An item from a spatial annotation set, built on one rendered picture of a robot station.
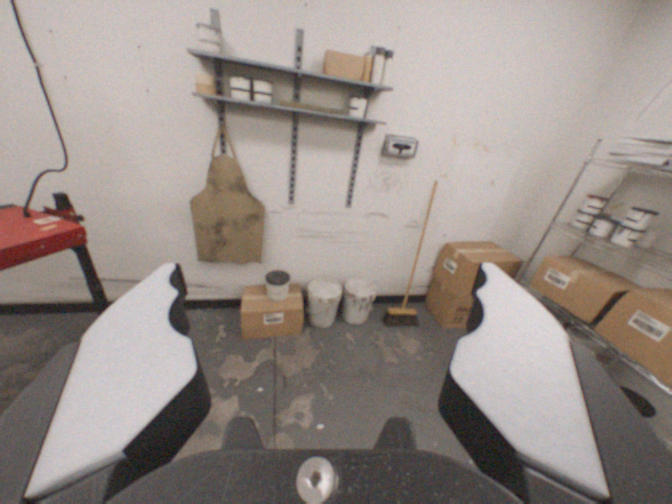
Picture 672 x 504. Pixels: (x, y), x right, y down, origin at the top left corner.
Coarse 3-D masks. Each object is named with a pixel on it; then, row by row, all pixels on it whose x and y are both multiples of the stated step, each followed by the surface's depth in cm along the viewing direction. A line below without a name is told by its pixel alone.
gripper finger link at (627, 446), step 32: (576, 352) 6; (608, 384) 6; (608, 416) 5; (640, 416) 5; (608, 448) 5; (640, 448) 5; (512, 480) 5; (544, 480) 4; (608, 480) 4; (640, 480) 4
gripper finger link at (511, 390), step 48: (480, 288) 9; (480, 336) 7; (528, 336) 7; (480, 384) 6; (528, 384) 6; (576, 384) 6; (480, 432) 5; (528, 432) 5; (576, 432) 5; (576, 480) 4
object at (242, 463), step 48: (240, 432) 5; (384, 432) 5; (144, 480) 4; (192, 480) 4; (240, 480) 4; (288, 480) 4; (336, 480) 4; (384, 480) 4; (432, 480) 4; (480, 480) 4
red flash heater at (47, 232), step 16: (16, 208) 130; (48, 208) 132; (0, 224) 115; (16, 224) 117; (32, 224) 118; (48, 224) 120; (64, 224) 122; (0, 240) 104; (16, 240) 106; (32, 240) 107; (48, 240) 112; (64, 240) 118; (80, 240) 124; (0, 256) 100; (16, 256) 104; (32, 256) 109
